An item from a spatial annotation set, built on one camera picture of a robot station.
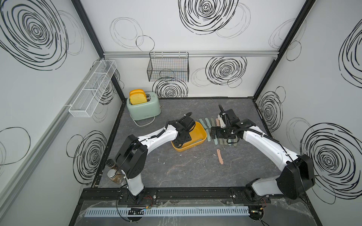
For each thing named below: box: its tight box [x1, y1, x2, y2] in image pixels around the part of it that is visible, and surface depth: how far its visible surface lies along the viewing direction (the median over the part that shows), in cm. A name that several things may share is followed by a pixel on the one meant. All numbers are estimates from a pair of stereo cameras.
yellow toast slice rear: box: [129, 88, 147, 97], surface depth 96 cm
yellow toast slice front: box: [129, 90, 148, 105], surface depth 96 cm
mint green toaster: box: [126, 91, 162, 121], surface depth 101 cm
